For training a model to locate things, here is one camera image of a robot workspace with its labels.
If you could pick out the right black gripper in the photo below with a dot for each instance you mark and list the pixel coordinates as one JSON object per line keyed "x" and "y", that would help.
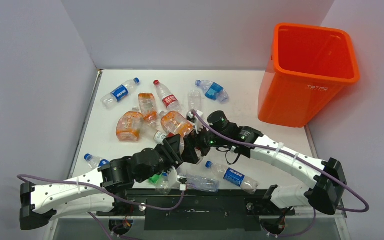
{"x": 189, "y": 154}

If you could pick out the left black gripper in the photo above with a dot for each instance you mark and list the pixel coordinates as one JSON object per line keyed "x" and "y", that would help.
{"x": 172, "y": 144}

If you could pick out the clear bottle white cap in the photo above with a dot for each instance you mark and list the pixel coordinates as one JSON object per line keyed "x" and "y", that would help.
{"x": 194, "y": 100}

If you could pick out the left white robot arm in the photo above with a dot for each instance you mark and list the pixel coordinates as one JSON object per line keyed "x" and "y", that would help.
{"x": 99, "y": 190}

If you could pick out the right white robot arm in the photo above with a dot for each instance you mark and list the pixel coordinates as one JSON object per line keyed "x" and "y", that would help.
{"x": 323, "y": 181}

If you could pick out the orange plastic bin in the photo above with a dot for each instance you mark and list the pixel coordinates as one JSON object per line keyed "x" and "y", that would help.
{"x": 308, "y": 66}

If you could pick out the large orange crushed bottle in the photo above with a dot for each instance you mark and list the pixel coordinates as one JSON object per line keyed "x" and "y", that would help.
{"x": 172, "y": 122}

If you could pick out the crushed Ganten water bottle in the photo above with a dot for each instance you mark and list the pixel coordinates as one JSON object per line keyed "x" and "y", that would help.
{"x": 202, "y": 184}

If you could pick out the green plastic bottle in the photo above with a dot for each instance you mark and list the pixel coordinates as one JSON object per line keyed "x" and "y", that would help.
{"x": 154, "y": 179}

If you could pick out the red cap water bottle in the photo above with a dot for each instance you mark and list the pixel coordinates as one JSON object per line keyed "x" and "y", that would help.
{"x": 168, "y": 99}

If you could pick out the crushed orange label bottle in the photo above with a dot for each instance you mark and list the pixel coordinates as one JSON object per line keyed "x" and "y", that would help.
{"x": 148, "y": 108}

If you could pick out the flat orange crushed bottle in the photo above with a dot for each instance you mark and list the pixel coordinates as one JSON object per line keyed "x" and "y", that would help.
{"x": 129, "y": 126}

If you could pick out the crushed blue label bottle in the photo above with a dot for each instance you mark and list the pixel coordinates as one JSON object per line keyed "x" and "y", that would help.
{"x": 213, "y": 91}

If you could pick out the clear Pepsi bottle top left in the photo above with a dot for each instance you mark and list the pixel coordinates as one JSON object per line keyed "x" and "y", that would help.
{"x": 111, "y": 99}

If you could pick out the blue cap bottle left edge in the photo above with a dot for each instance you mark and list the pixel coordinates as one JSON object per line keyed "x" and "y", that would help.
{"x": 94, "y": 161}

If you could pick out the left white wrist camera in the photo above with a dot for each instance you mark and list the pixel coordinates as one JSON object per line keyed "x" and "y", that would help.
{"x": 175, "y": 180}

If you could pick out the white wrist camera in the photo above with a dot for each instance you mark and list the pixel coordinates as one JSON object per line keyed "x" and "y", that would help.
{"x": 175, "y": 180}
{"x": 192, "y": 117}

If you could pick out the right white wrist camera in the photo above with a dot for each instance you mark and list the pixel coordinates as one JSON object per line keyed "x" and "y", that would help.
{"x": 192, "y": 117}

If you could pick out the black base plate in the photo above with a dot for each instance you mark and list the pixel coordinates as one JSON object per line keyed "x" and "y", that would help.
{"x": 198, "y": 211}

